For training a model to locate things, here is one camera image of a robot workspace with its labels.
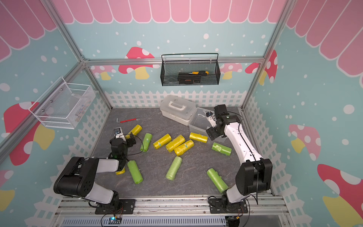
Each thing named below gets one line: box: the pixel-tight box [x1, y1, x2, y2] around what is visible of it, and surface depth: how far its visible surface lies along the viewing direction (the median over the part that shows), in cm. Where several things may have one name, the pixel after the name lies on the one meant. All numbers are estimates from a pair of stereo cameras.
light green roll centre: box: [165, 156, 183, 181], surface depth 87 cm
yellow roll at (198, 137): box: [189, 131, 209, 144], surface depth 100 cm
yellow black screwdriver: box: [178, 70, 209, 75], surface depth 93 cm
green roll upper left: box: [139, 132, 153, 152], surface depth 99 cm
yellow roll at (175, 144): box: [165, 134, 186, 153], surface depth 96 cm
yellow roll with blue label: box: [173, 139, 195, 157], surface depth 95 cm
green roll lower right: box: [206, 167, 229, 193], surface depth 83 cm
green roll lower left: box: [127, 160, 144, 184], surface depth 85 cm
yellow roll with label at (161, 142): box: [153, 133, 172, 150], surface depth 97 cm
